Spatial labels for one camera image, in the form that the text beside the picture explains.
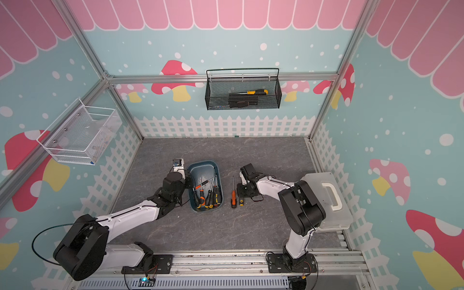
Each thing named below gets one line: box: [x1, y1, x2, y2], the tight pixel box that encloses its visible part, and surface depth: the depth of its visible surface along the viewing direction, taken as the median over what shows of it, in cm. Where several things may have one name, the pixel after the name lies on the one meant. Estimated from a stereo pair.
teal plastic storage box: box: [186, 160, 224, 213], surface depth 93 cm
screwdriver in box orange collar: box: [213, 174, 218, 208], surface depth 91 cm
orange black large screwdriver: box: [230, 175, 237, 209], surface depth 92 cm
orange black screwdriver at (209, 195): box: [204, 177, 216, 209], surface depth 91 cm
